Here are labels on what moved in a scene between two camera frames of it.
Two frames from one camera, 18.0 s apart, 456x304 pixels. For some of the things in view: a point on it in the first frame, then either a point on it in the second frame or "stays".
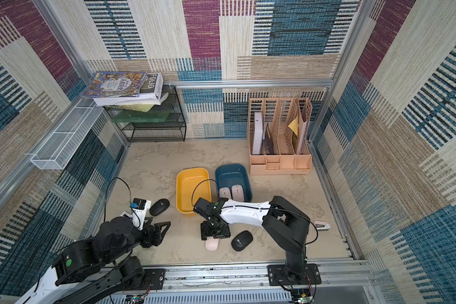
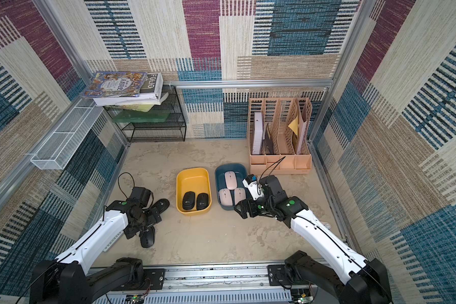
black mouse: (241, 240) → (202, 201)
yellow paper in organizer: (294, 125) stays
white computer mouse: (237, 193) stays
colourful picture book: (114, 84) stays
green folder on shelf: (148, 116) stays
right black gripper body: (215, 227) → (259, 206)
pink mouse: (224, 192) stays
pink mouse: (211, 244) → (231, 180)
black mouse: (158, 207) stays
